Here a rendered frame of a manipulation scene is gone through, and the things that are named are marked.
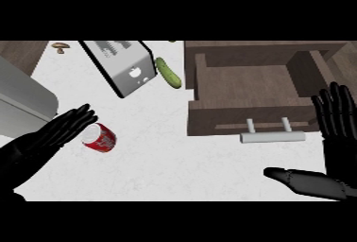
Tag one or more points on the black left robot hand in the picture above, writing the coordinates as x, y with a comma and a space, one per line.
41, 141

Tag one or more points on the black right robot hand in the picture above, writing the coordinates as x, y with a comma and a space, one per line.
335, 126

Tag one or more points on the red can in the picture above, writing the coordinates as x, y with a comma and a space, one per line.
100, 137

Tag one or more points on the open wooden drawer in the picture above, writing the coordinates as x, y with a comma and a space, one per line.
251, 94

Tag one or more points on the pale grey appliance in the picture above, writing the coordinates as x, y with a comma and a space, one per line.
22, 100

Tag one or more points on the brown wooden panel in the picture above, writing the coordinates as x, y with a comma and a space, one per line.
20, 55

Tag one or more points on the wooden cabinet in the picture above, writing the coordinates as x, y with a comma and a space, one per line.
259, 52

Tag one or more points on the grey toaster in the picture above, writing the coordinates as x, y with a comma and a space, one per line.
121, 64

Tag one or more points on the brown mushroom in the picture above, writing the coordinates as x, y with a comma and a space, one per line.
60, 47

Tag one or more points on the green cucumber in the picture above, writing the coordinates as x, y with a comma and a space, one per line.
166, 72

